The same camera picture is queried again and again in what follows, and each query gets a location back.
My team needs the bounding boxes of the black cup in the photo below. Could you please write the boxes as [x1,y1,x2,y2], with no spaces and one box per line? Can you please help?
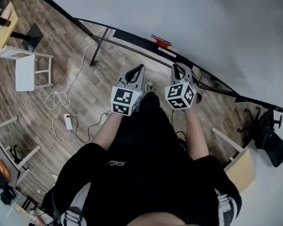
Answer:
[0,16,12,28]

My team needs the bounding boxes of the person's black sweatshirt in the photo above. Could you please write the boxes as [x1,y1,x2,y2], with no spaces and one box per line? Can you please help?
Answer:
[41,142,242,226]

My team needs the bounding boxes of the black table base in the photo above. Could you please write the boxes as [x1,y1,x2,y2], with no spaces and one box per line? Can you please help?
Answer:
[11,24,44,52]

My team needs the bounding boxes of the black office chair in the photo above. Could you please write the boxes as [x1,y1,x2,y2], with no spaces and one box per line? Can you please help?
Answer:
[236,107,283,169]

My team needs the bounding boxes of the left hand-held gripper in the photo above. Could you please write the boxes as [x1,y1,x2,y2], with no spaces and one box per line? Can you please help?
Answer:
[110,64,146,116]

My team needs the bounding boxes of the person's black trousers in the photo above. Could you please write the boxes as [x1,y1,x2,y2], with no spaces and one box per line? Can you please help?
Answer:
[112,92,188,157]

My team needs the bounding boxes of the white frame table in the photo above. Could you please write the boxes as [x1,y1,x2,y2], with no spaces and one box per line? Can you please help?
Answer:
[0,116,42,188]

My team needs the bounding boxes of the white cable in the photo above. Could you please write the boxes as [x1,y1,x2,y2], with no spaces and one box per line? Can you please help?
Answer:
[44,26,108,143]

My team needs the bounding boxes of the white power strip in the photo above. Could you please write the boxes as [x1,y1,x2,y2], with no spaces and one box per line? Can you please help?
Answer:
[63,113,74,131]

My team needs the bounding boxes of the black cable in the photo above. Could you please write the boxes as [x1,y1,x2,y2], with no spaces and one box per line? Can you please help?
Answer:
[171,109,187,152]
[70,110,112,144]

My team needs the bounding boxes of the light wooden side table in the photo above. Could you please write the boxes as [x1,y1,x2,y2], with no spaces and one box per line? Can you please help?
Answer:
[211,127,257,194]

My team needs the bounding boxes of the black device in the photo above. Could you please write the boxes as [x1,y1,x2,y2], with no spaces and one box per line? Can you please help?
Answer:
[0,163,17,206]

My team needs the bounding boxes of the orange box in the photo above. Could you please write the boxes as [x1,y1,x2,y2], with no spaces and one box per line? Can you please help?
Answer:
[0,160,10,178]

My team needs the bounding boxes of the grey harness strap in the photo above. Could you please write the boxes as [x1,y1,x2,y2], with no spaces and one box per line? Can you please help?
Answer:
[214,188,237,226]
[60,206,84,226]

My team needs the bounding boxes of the person's left forearm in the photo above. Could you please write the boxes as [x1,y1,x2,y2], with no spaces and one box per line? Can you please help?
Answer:
[91,112,124,151]

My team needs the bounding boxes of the black whiteboard tray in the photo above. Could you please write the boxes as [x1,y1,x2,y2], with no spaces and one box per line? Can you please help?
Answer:
[112,29,194,68]

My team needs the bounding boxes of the pink object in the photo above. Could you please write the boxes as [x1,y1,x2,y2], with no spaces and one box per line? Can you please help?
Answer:
[0,8,13,19]

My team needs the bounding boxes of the person's right forearm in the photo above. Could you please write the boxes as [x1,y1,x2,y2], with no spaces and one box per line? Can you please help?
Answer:
[183,106,210,161]

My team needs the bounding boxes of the black whiteboard stand frame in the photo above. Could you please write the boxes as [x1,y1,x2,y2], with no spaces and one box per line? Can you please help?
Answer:
[72,17,283,115]

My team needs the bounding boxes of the red whiteboard marker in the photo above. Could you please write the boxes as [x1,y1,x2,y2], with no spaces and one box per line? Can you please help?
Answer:
[151,34,173,47]

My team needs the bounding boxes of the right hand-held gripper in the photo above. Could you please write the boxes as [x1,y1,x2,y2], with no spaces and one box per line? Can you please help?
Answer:
[164,63,198,110]

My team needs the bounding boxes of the white whiteboard marker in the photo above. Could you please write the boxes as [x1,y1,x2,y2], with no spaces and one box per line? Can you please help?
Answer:
[158,47,178,57]

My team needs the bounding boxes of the person's beige shoe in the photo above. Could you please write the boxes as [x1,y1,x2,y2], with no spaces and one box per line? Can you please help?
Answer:
[144,81,156,94]

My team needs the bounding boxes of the large whiteboard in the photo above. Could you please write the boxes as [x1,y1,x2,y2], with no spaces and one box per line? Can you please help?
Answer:
[73,0,283,114]

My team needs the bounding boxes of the white stool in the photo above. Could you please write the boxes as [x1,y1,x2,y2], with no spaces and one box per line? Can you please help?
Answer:
[0,45,55,92]

